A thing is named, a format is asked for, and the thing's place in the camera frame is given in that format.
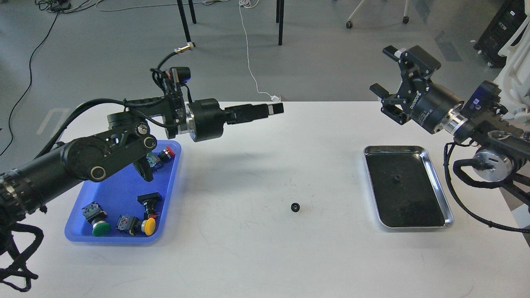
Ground black cable on floor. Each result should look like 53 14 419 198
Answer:
0 0 98 157

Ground green white switch block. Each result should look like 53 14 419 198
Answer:
146 152 164 172

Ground white cable on floor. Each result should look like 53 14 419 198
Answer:
239 0 282 102

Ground red push button switch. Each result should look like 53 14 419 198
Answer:
157 146 176 163

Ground silver metal tray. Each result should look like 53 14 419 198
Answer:
363 145 454 231

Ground white office chair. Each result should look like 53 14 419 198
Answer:
494 17 530 130

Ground black equipment case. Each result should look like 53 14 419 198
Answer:
473 0 527 68

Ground yellow push button switch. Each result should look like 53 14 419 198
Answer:
140 217 157 236

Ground white chair base with casters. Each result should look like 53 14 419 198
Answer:
346 0 411 29

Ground black push button switch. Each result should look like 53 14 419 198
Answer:
137 192 161 219

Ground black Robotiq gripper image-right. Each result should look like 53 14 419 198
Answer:
369 46 463 134

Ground black Robotiq gripper image-left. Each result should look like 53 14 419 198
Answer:
189 99 284 142

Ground black table legs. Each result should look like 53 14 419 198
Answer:
176 0 285 47

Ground blue plastic tray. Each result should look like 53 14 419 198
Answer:
64 141 181 243

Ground green push button switch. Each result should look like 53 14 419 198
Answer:
82 202 111 236

